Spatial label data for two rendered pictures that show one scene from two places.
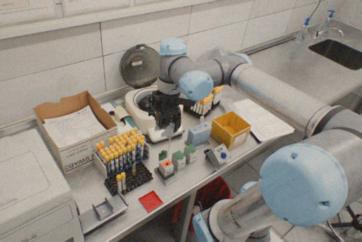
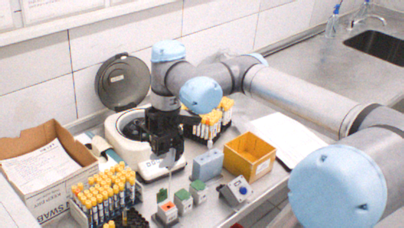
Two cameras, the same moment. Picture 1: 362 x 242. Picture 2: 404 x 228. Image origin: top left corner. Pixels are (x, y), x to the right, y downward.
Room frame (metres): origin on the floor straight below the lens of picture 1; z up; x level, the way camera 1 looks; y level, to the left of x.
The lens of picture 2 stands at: (-0.11, 0.02, 1.85)
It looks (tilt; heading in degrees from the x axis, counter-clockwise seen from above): 35 degrees down; 1
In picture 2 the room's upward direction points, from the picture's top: 3 degrees clockwise
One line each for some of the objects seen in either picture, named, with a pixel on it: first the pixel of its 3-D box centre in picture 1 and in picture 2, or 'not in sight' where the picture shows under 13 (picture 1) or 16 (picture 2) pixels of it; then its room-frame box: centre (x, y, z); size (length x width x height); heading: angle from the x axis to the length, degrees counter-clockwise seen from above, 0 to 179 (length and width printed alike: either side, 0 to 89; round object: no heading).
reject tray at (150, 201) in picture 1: (150, 200); not in sight; (0.59, 0.07, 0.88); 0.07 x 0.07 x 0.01; 44
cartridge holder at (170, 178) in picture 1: (165, 172); (167, 219); (0.72, 0.03, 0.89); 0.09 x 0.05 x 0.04; 41
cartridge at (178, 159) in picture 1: (178, 160); (182, 202); (0.78, -0.01, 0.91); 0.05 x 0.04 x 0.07; 44
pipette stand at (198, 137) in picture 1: (198, 135); (207, 167); (0.93, -0.09, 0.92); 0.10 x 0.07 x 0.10; 129
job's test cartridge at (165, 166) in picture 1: (165, 168); (167, 213); (0.72, 0.03, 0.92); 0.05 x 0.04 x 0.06; 41
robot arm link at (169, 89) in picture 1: (170, 83); (167, 97); (0.70, 0.05, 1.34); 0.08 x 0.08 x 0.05
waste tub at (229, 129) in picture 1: (229, 130); (248, 157); (1.00, -0.24, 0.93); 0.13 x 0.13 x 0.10; 43
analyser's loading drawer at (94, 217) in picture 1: (97, 213); not in sight; (0.49, 0.24, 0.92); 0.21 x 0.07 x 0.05; 134
